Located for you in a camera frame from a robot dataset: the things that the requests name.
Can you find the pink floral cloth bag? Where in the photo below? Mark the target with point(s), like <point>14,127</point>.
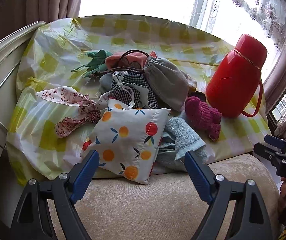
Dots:
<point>65,96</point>

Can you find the white fruit-print pouch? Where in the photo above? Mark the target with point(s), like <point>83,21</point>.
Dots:
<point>125,140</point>

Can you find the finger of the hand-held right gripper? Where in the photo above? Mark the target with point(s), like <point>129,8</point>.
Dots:
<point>274,142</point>
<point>264,152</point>

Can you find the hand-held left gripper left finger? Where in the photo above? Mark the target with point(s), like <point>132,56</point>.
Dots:
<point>84,175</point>

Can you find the white lace sheer curtain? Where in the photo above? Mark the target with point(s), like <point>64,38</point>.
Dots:
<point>245,0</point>

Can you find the light blue towel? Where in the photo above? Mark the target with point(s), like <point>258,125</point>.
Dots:
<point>180,135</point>

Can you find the red thermos flask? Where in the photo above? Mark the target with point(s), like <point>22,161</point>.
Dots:
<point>233,80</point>

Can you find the dark brown knitted cloth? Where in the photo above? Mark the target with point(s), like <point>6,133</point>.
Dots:
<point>196,95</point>

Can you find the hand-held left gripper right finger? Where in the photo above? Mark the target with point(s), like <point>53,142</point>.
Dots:
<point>198,177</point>

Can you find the beige upholstered seat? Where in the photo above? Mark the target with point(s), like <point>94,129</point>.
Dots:
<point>145,205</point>

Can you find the pink towel cloth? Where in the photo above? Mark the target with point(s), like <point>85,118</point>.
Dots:
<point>114,58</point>

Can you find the yellow checked plastic tablecloth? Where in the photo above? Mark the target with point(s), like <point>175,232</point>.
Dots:
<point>133,33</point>

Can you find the green knotted cloth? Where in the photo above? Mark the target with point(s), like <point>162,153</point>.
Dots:
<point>95,60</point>

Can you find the magenta knitted socks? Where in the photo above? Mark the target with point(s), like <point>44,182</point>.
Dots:
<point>203,115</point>

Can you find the plain mauve curtain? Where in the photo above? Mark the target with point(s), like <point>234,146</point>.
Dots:
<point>45,0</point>

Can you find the cream wooden headboard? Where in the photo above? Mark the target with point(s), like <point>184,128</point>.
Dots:
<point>0,75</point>

